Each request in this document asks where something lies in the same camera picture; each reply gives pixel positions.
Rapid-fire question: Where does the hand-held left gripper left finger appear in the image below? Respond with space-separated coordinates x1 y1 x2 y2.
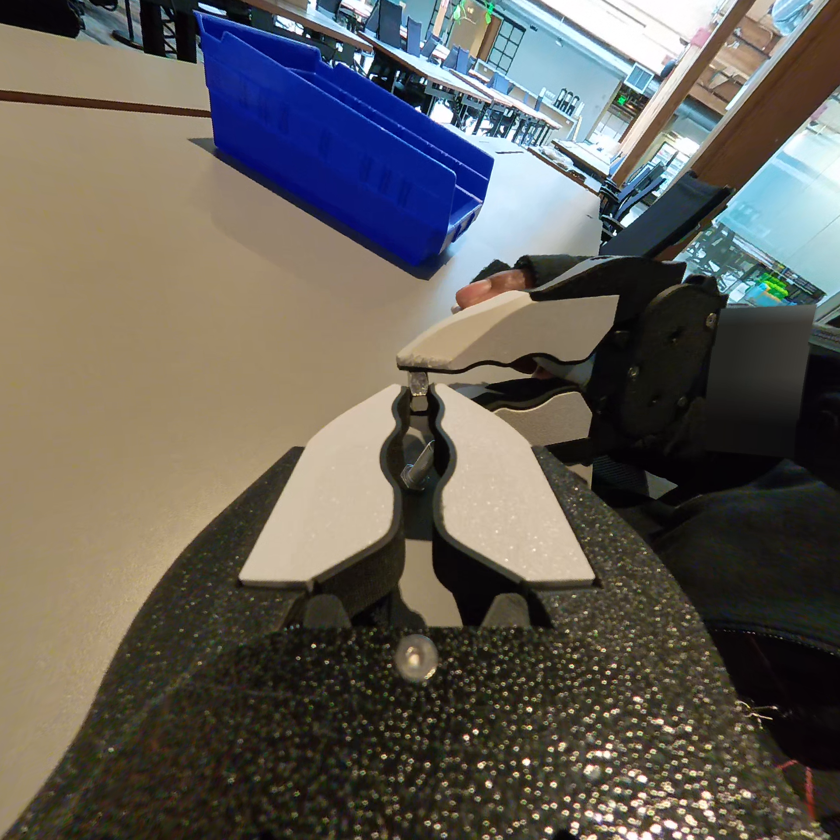
238 384 406 590

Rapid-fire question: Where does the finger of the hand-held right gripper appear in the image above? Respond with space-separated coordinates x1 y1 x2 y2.
395 289 622 376
469 384 597 454

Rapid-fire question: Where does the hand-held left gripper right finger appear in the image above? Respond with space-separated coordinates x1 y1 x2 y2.
430 382 598 589

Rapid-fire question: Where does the metal bolt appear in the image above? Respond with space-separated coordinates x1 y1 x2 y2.
398 441 438 491

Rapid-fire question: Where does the person's right hand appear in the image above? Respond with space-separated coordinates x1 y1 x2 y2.
455 255 592 311

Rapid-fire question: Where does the black office chair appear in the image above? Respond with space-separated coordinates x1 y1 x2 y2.
599 168 736 258

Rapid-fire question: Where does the glass partition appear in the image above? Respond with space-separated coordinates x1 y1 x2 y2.
676 112 840 311

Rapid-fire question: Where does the person's black jacket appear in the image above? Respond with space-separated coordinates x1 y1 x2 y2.
591 456 840 828

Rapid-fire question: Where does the row of office tables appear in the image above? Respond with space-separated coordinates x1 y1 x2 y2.
244 0 567 147

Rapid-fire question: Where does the blue plastic bin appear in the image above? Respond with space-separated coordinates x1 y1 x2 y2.
195 10 495 267

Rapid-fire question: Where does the thick wooden column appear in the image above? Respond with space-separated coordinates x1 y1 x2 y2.
656 10 840 261

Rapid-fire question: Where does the thin wooden column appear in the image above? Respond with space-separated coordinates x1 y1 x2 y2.
612 0 757 186

